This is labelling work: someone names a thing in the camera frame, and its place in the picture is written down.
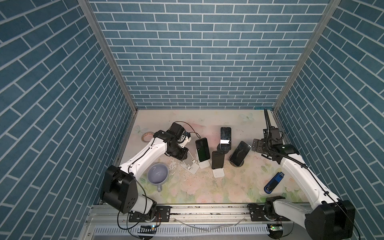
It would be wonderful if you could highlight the black round stand rear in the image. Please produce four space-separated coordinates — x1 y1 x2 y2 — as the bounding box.
217 144 232 154

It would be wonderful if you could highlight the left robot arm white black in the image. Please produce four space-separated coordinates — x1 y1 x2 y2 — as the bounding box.
100 130 191 220

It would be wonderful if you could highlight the black phone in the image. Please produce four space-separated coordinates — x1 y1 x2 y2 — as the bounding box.
220 127 232 146
230 141 251 165
212 151 225 170
195 138 211 162

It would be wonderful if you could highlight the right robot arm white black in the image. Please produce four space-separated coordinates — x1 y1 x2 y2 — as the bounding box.
253 127 356 240

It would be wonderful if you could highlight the tape roll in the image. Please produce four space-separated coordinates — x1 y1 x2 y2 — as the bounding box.
141 132 154 143

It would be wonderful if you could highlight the white phone stand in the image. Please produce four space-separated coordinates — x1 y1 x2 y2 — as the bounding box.
212 168 225 178
199 160 210 169
181 152 200 175

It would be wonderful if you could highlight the aluminium rail at front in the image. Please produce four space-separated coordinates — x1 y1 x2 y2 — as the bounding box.
79 203 311 240

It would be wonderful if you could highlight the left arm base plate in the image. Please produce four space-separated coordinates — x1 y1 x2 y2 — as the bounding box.
129 205 172 223

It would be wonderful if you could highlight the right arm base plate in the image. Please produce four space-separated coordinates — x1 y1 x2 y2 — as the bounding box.
247 203 290 222

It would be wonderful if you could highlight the blue stapler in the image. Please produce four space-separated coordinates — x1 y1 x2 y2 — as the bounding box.
264 172 284 194

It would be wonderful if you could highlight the lavender mug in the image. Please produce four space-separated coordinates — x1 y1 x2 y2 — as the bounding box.
147 163 169 192

